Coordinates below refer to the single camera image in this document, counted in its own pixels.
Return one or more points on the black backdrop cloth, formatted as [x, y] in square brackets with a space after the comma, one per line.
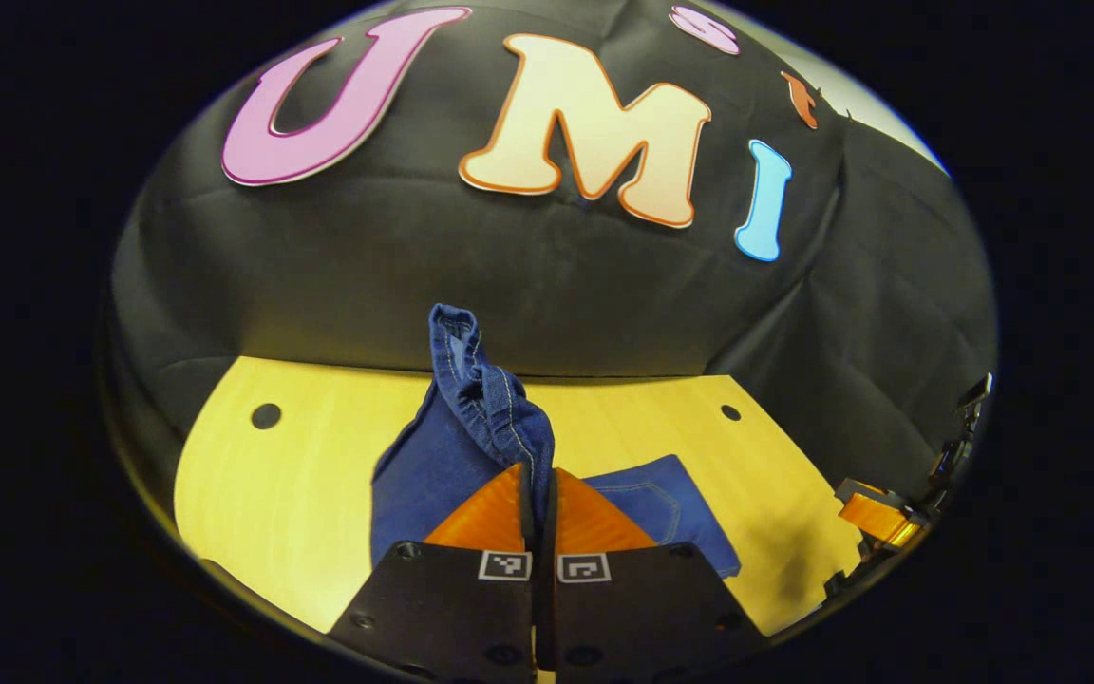
[471, 256]

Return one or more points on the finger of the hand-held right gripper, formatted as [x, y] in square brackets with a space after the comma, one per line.
[875, 513]

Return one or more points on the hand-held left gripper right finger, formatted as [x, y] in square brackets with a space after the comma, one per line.
[642, 608]

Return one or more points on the round black table grommet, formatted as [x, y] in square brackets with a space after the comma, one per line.
[730, 412]
[265, 415]

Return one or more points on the blue denim jeans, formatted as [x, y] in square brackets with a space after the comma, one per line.
[471, 446]

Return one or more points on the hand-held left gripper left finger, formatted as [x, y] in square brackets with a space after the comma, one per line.
[443, 617]

